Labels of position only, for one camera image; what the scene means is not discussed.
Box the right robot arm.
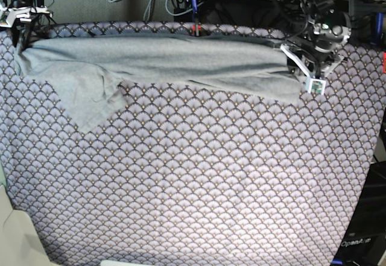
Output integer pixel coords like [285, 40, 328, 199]
[1, 0, 54, 49]

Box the orange clamp right edge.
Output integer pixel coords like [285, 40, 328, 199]
[382, 52, 386, 73]

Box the blue orange table clamp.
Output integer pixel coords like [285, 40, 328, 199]
[191, 0, 201, 37]

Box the blue clamp right side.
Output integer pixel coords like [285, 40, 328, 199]
[370, 13, 384, 45]

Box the white panel bottom left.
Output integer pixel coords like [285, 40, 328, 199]
[1, 185, 51, 265]

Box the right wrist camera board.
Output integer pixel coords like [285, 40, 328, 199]
[0, 11, 9, 28]

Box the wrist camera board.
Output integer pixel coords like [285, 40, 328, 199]
[0, 11, 9, 28]
[305, 77, 326, 95]

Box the black OpenArm box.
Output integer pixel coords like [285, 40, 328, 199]
[331, 162, 385, 265]

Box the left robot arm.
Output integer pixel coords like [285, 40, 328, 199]
[273, 0, 352, 95]

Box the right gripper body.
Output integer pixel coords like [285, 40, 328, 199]
[1, 6, 53, 28]

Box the purple fan-pattern tablecloth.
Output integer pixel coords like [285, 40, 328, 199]
[1, 32, 385, 265]

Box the light grey T-shirt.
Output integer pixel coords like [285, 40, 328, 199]
[14, 33, 302, 133]

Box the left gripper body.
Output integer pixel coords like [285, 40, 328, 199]
[280, 43, 346, 87]

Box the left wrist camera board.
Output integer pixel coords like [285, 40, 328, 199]
[305, 77, 326, 95]

